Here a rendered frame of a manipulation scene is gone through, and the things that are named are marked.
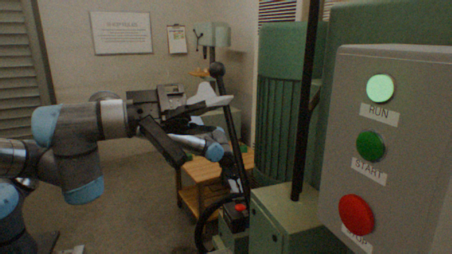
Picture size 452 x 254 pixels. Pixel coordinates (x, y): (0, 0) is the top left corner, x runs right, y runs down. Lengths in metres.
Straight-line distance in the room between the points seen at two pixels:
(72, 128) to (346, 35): 0.44
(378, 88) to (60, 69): 3.35
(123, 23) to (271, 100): 3.04
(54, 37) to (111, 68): 0.60
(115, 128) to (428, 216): 0.47
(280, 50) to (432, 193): 0.34
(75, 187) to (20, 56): 2.87
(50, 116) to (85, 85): 2.92
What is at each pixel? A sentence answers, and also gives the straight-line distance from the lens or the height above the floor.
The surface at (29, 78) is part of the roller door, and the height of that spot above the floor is 1.05.
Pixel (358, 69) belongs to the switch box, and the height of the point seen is 1.46.
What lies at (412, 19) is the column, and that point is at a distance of 0.28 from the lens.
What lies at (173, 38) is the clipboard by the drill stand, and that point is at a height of 1.42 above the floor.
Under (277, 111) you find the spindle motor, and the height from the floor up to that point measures 1.36.
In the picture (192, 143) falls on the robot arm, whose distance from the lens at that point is 1.04.
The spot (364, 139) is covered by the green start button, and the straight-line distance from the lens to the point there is 0.22.
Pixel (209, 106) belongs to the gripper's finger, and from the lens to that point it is 0.53.
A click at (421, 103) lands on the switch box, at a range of 0.20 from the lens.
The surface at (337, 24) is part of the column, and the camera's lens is 0.34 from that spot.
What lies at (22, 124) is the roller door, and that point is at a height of 0.59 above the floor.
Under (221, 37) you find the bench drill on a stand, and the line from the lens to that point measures 2.66.
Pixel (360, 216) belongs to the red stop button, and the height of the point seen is 1.37.
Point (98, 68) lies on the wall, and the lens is 3.46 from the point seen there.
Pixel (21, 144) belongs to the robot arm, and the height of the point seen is 1.28.
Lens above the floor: 1.49
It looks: 18 degrees down
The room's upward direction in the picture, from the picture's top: straight up
